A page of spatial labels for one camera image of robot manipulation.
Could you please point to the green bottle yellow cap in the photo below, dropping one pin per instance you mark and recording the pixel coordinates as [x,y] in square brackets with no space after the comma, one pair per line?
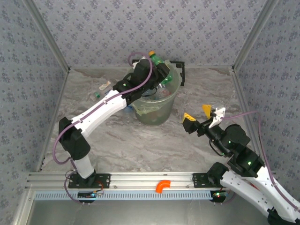
[156,59]

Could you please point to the clear bottle purple blue label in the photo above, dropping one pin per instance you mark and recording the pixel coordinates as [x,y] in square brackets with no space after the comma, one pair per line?
[161,89]

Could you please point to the clear bottle blue cap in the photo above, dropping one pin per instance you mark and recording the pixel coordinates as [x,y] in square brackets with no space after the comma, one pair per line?
[129,109]

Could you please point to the clear bottle green cap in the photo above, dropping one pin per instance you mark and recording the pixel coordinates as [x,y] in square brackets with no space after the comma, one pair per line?
[97,94]

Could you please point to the orange pipe elbow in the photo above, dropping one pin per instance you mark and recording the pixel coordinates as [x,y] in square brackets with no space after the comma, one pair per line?
[160,186]

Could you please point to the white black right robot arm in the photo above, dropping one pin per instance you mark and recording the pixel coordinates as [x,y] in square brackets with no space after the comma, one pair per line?
[239,187]

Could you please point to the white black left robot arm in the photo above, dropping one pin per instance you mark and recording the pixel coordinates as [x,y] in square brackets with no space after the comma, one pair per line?
[100,117]

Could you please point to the translucent green trash bin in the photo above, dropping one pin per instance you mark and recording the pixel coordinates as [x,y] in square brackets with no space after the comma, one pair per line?
[154,114]

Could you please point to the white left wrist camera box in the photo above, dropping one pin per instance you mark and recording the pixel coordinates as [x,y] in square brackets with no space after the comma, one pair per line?
[134,66]

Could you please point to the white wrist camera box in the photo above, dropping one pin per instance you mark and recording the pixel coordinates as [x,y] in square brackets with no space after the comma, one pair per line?
[218,114]
[134,66]

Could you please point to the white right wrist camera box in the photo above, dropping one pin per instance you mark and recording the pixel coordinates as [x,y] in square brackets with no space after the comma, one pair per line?
[218,114]

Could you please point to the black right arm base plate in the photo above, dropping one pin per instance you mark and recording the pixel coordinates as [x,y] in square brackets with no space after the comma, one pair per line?
[199,180]

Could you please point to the long aluminium mounting rail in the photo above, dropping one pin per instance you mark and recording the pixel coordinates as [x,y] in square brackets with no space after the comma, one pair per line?
[140,180]

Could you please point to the aluminium frame post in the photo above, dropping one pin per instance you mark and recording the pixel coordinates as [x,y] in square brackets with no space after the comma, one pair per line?
[48,35]
[254,35]

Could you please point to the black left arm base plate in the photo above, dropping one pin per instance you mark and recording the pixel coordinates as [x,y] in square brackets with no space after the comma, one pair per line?
[104,180]

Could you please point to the aluminium lower frame profile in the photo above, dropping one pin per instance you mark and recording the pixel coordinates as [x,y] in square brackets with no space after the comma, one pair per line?
[24,206]

